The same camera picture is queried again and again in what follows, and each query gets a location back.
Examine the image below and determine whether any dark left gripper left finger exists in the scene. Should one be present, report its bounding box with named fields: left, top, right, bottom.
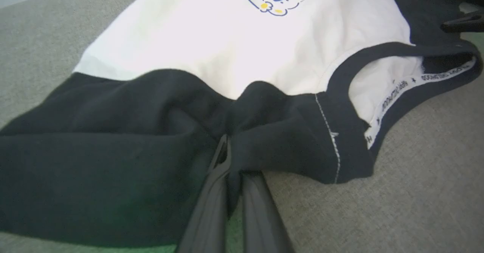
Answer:
left=176, top=134, right=232, bottom=253

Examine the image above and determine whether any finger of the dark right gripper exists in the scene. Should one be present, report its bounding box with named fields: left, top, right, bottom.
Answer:
left=441, top=11, right=484, bottom=33

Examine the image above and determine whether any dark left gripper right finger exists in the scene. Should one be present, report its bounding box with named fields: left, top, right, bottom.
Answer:
left=241, top=172, right=295, bottom=253

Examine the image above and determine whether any white and black t-shirt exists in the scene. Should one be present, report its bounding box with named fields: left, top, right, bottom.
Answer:
left=0, top=0, right=484, bottom=248

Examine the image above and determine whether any grey fabric sofa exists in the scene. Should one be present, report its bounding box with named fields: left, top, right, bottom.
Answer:
left=0, top=0, right=484, bottom=253

